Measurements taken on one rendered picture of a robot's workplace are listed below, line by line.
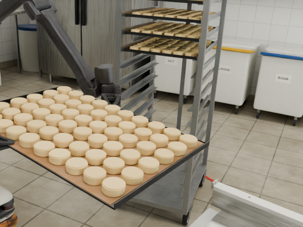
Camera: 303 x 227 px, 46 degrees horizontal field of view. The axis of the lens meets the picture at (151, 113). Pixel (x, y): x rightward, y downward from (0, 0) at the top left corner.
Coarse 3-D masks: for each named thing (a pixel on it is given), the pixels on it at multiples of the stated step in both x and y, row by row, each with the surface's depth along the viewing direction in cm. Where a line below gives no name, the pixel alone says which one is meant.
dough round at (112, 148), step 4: (104, 144) 90; (108, 144) 90; (112, 144) 90; (116, 144) 91; (120, 144) 91; (104, 148) 89; (108, 148) 88; (112, 148) 88; (116, 148) 89; (120, 148) 89; (108, 152) 88; (112, 152) 88; (116, 152) 88
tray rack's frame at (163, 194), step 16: (224, 0) 223; (224, 16) 226; (176, 128) 263; (208, 128) 253; (176, 176) 245; (144, 192) 224; (160, 192) 225; (176, 192) 226; (192, 192) 227; (160, 208) 214; (176, 208) 210; (192, 208) 217
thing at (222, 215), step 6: (222, 210) 94; (216, 216) 92; (222, 216) 92; (228, 216) 92; (234, 216) 92; (210, 222) 89; (216, 222) 89; (222, 222) 89; (228, 222) 90; (234, 222) 90; (240, 222) 90; (246, 222) 90
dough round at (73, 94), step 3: (69, 93) 121; (72, 93) 121; (75, 93) 121; (78, 93) 122; (81, 93) 122; (69, 96) 121; (72, 96) 120; (75, 96) 120; (78, 96) 121; (75, 99) 120; (78, 99) 121
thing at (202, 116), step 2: (208, 106) 244; (206, 108) 249; (208, 108) 245; (204, 110) 244; (206, 110) 237; (202, 112) 240; (204, 112) 240; (206, 112) 238; (202, 114) 236; (204, 114) 232; (200, 116) 233; (202, 116) 226; (204, 116) 233; (198, 118) 229; (200, 118) 229; (202, 118) 227; (198, 120) 226; (200, 120) 219; (198, 122) 215; (200, 122) 221; (198, 124) 215; (198, 126) 216
